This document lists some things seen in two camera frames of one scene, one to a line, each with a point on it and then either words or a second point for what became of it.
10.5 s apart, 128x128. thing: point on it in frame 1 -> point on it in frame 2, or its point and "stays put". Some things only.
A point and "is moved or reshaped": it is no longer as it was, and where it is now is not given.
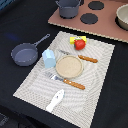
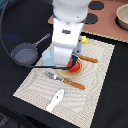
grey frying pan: x=26 y=54 stays put
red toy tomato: x=79 y=44 is moved or reshaped
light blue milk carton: x=49 y=58 stays put
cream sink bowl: x=121 y=17 stays put
